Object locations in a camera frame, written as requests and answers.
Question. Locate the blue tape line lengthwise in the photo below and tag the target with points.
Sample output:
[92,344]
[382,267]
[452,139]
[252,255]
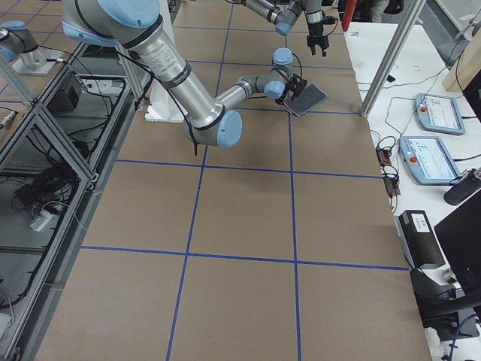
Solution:
[294,244]

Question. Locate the blue tape line crosswise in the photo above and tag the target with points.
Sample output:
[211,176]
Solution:
[188,165]

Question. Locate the upper teach pendant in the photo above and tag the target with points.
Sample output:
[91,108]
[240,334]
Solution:
[439,114]

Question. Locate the black monitor stand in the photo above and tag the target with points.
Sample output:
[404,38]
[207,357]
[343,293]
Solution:
[451,312]

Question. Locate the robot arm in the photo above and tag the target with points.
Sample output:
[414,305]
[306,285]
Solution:
[138,27]
[284,20]

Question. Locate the black monitor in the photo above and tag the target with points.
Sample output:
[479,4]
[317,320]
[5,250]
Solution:
[459,237]

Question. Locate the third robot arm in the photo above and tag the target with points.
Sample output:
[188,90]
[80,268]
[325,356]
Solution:
[19,46]

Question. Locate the pink towel with grey edge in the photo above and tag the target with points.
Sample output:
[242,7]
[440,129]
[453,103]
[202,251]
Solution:
[306,101]

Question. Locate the teach pendant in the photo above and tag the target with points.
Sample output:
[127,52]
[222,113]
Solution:
[439,114]
[428,160]

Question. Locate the orange black electronics board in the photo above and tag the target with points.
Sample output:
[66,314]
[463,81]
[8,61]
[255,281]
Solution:
[388,171]

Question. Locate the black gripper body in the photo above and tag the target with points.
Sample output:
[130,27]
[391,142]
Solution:
[288,91]
[315,30]

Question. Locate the white power strip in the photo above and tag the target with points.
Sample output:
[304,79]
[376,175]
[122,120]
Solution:
[41,220]

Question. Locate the lower teach pendant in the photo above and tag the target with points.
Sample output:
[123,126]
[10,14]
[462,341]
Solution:
[428,160]

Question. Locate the aluminium frame post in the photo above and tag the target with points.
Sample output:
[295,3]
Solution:
[393,50]

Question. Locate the aluminium frame rack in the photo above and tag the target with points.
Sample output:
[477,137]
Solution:
[60,136]

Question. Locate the black box with label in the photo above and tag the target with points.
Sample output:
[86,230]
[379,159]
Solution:
[422,246]

